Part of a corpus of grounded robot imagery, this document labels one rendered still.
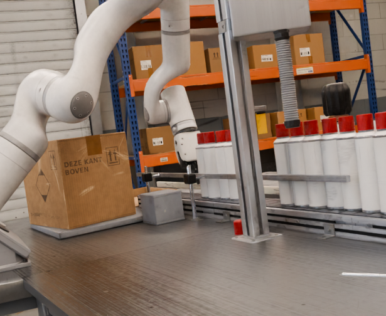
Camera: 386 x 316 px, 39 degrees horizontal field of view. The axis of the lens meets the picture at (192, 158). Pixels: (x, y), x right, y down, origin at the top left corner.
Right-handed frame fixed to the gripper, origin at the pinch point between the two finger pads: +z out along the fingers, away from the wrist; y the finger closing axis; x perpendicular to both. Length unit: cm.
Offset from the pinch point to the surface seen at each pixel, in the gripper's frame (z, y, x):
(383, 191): 27, -3, -71
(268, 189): 13.9, 3.2, -28.1
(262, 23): -15, -13, -66
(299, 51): -171, 303, 235
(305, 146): 11, -3, -54
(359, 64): -146, 368, 225
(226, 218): 17.5, -5.9, -17.3
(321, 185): 20, -2, -53
